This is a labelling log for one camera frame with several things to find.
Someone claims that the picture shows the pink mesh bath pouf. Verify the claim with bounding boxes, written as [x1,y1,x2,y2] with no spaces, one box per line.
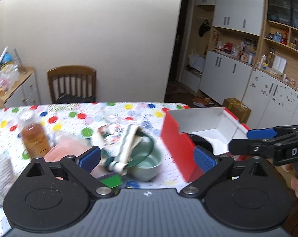
[43,137,105,178]

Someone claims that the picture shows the white fluffy sock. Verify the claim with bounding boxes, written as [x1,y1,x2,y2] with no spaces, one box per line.
[0,154,16,207]

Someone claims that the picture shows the green purple scrub sponge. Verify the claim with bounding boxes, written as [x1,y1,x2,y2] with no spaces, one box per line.
[97,172,124,189]

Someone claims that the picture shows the brown cardboard box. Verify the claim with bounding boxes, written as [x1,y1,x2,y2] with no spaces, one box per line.
[223,98,251,124]

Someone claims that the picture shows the red white cardboard box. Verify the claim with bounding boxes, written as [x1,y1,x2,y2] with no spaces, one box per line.
[161,108,249,182]

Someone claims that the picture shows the amber liquid plastic bottle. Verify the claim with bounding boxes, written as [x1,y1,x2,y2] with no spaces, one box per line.
[19,110,50,158]

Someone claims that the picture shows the black fabric item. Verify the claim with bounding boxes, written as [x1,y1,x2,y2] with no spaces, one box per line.
[187,133,213,153]

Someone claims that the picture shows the pale green ceramic mug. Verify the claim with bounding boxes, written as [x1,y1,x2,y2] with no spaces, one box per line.
[128,137,163,182]

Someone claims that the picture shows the white drawer sideboard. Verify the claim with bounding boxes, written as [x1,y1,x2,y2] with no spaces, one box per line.
[0,66,41,109]

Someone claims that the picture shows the brown wooden chair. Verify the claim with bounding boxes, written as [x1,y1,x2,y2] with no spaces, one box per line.
[47,65,97,104]

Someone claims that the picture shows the black hanging bag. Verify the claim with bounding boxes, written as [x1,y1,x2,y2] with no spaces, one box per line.
[198,19,211,38]

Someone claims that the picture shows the clear plastic bag pile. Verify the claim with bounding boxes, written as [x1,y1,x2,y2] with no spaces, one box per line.
[0,64,20,96]

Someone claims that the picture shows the green strap printed pouch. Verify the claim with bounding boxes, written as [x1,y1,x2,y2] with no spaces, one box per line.
[96,124,155,176]

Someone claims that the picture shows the white wall cabinet unit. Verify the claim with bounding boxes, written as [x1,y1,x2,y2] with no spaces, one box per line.
[179,0,298,128]

